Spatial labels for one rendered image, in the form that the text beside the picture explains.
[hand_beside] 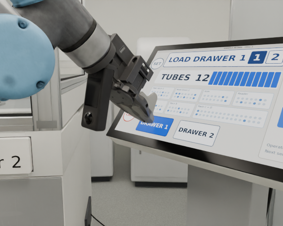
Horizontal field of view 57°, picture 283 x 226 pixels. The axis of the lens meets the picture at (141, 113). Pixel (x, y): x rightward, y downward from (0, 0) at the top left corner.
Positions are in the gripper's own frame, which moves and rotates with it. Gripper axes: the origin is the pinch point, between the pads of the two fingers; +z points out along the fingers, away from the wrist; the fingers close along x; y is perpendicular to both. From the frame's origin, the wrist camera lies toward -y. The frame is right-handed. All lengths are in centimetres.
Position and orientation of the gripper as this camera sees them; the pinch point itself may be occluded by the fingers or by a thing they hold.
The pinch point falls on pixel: (147, 122)
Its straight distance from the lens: 58.7
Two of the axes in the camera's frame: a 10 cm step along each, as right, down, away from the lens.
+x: -7.4, -1.1, 6.7
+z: 5.2, 5.4, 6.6
